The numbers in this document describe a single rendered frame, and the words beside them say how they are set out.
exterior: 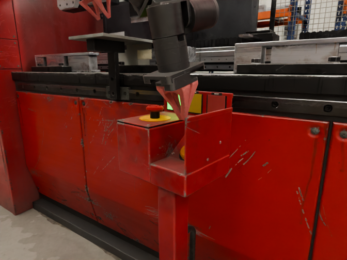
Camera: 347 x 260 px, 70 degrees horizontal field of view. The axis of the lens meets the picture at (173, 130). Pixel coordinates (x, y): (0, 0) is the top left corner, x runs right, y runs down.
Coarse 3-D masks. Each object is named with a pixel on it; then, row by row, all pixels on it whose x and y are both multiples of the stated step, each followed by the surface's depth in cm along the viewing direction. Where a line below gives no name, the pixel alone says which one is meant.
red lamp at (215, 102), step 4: (208, 96) 56; (212, 96) 55; (216, 96) 55; (220, 96) 54; (224, 96) 53; (208, 100) 56; (212, 100) 56; (216, 100) 55; (220, 100) 54; (224, 100) 54; (208, 104) 56; (212, 104) 56; (216, 104) 55; (220, 104) 54; (224, 104) 54; (208, 108) 57; (212, 108) 56; (216, 108) 55; (220, 108) 55; (224, 108) 54
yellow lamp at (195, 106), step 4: (196, 96) 58; (200, 96) 57; (192, 100) 59; (196, 100) 58; (200, 100) 58; (192, 104) 59; (196, 104) 59; (200, 104) 58; (192, 108) 60; (196, 108) 59; (200, 108) 58; (196, 112) 59; (200, 112) 58
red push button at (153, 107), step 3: (150, 105) 56; (153, 105) 56; (156, 105) 56; (159, 105) 56; (147, 108) 55; (150, 108) 55; (153, 108) 55; (156, 108) 55; (159, 108) 55; (162, 108) 56; (150, 111) 56; (153, 111) 55; (156, 111) 55; (159, 111) 56; (150, 114) 56; (153, 114) 56; (156, 114) 56; (159, 114) 56; (150, 117) 56; (153, 117) 56; (156, 117) 56; (159, 117) 57
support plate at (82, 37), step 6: (72, 36) 86; (78, 36) 84; (84, 36) 83; (90, 36) 81; (96, 36) 80; (102, 36) 79; (108, 36) 80; (114, 36) 82; (120, 36) 84; (126, 36) 86; (126, 42) 97; (132, 42) 97; (138, 42) 97; (144, 42) 97; (150, 42) 97
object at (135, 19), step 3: (129, 3) 103; (129, 6) 103; (132, 6) 103; (129, 9) 104; (132, 9) 103; (129, 12) 104; (132, 12) 103; (135, 12) 102; (129, 15) 104; (132, 15) 104; (135, 15) 103; (132, 18) 105; (135, 18) 104; (138, 18) 103; (141, 18) 102; (144, 18) 102; (147, 18) 101; (132, 21) 105; (135, 21) 104; (138, 21) 103; (141, 21) 103
